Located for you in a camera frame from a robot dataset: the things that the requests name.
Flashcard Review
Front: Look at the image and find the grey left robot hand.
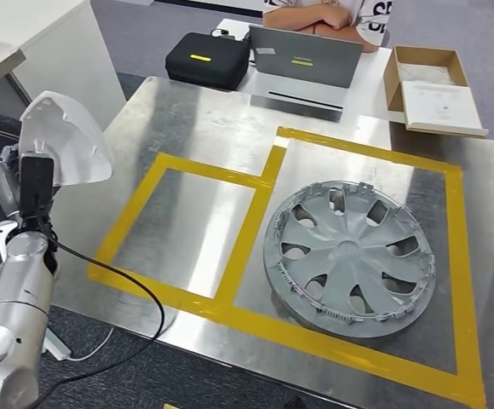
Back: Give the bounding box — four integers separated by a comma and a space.
0, 143, 22, 218

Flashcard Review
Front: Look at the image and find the white plastic shell part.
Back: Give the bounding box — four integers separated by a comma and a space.
19, 89, 115, 187

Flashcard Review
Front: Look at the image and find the stainless steel workbench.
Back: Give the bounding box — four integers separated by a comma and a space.
51, 76, 494, 409

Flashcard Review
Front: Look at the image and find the black zip case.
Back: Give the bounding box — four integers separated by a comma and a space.
165, 32, 252, 91

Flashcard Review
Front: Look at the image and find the grey laptop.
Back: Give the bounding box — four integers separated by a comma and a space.
249, 25, 363, 111

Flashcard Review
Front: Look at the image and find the person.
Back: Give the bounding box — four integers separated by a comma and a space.
262, 0, 393, 54

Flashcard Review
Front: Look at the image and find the grey wheel hubcap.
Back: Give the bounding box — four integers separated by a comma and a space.
263, 180, 436, 338

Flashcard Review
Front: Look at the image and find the brown cardboard box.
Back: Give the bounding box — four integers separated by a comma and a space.
383, 44, 470, 112

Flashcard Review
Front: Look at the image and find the white padding sheet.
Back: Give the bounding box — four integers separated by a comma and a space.
398, 61, 455, 87

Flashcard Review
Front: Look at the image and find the white box lid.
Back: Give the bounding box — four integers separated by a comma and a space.
401, 80, 489, 138

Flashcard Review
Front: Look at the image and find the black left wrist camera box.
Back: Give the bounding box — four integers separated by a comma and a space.
20, 155, 55, 218

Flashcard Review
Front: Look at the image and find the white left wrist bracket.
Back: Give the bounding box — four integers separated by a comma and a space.
0, 218, 20, 263

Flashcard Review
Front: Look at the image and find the white power strip cable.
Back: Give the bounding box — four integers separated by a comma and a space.
66, 327, 115, 363

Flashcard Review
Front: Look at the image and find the black camera cable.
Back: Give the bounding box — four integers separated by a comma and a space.
30, 214, 165, 409

